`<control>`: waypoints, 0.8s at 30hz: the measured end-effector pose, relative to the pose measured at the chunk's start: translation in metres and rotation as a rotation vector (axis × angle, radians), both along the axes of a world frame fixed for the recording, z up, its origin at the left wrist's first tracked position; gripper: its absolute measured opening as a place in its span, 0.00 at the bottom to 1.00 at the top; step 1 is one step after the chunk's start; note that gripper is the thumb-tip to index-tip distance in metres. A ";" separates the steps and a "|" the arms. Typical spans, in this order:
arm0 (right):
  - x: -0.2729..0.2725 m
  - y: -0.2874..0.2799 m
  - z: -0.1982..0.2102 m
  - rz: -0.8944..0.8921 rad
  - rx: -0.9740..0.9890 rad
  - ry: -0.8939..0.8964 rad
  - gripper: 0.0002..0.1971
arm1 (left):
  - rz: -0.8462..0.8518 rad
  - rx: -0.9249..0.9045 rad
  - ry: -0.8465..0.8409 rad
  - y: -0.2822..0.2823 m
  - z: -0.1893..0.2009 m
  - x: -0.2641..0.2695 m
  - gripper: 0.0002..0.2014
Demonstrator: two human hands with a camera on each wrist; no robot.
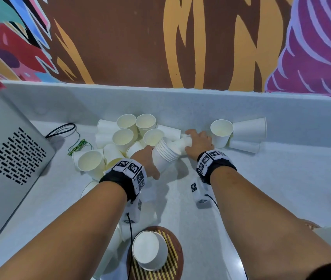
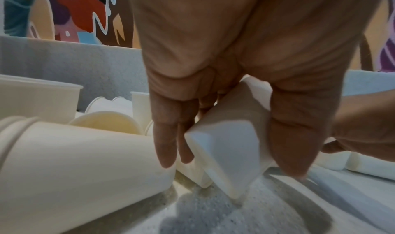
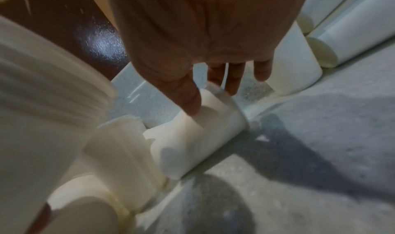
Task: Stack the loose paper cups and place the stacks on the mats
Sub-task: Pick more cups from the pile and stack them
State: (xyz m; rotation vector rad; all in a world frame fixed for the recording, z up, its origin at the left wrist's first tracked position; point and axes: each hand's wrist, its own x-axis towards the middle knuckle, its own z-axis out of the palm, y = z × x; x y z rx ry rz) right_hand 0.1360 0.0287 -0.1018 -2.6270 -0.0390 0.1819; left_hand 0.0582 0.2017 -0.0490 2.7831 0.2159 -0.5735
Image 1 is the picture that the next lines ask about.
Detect green twist wire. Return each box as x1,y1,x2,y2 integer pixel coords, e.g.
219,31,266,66
68,139,92,156

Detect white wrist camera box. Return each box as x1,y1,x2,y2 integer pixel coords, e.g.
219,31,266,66
190,178,213,207
123,195,143,224

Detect black wristband with marker blocks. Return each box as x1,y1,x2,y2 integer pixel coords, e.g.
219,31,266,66
99,159,147,201
196,149,237,185

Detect white paper bowl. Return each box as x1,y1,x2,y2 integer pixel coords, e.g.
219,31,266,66
132,230,169,271

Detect black camera cable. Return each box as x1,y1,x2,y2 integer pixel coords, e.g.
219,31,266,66
205,194,219,209
125,213,134,280

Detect person's right forearm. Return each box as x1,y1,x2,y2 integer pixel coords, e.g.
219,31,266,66
211,166,331,280

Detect person's left forearm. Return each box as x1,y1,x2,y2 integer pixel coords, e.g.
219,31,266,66
0,181,128,280

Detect person's left hand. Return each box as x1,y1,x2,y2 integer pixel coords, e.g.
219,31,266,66
131,146,161,180

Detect pile of white paper cups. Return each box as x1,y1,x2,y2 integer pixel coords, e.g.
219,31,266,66
72,114,182,181

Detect nested stack of paper cups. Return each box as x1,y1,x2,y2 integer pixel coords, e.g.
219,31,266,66
152,137,182,174

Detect person's right hand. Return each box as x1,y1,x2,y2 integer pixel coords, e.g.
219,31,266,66
185,129,214,161

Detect grey vented metal appliance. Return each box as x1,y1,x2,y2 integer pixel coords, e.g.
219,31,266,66
0,93,56,254

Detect brown round yellow-striped mat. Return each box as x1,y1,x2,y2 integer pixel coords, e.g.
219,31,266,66
126,226,184,280

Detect black looped power cable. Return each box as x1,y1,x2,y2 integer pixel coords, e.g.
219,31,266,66
45,123,76,139

